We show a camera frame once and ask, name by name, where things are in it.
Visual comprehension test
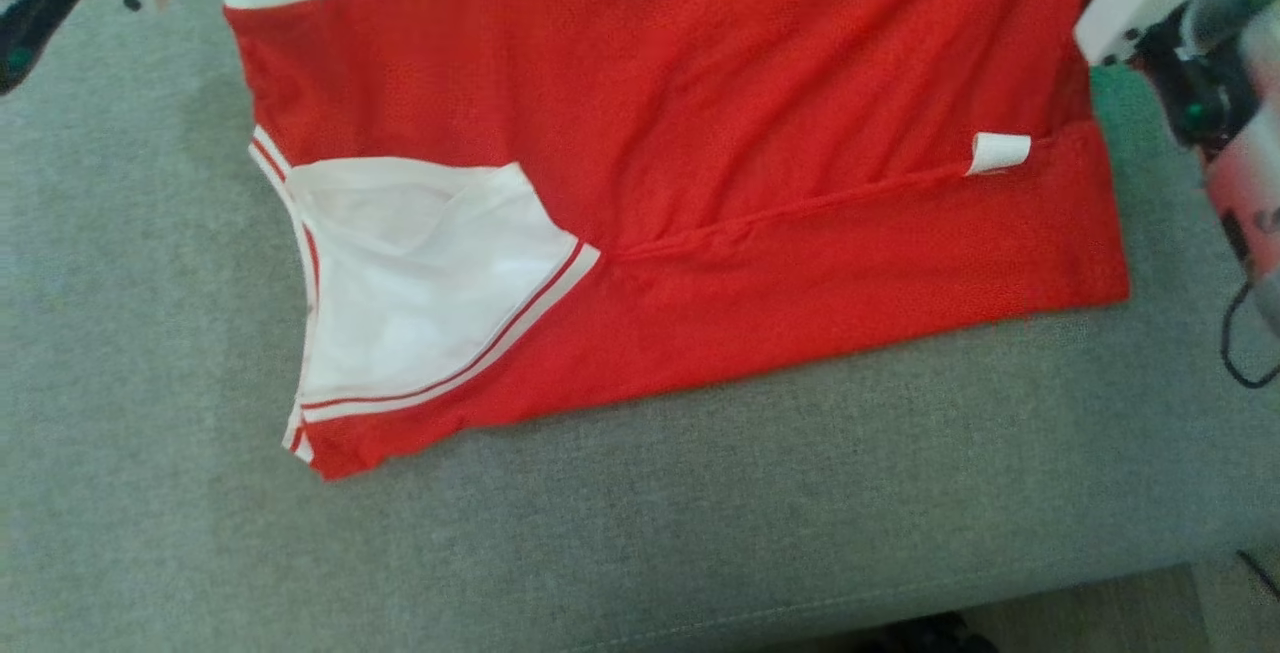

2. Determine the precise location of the red white sports shirt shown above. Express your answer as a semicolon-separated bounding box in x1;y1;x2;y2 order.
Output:
212;0;1133;483

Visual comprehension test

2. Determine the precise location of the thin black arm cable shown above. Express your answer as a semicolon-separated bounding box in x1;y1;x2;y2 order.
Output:
1234;549;1280;602
1219;276;1280;391

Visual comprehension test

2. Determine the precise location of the large grey sofa seat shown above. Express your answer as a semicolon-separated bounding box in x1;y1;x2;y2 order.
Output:
0;0;1280;653

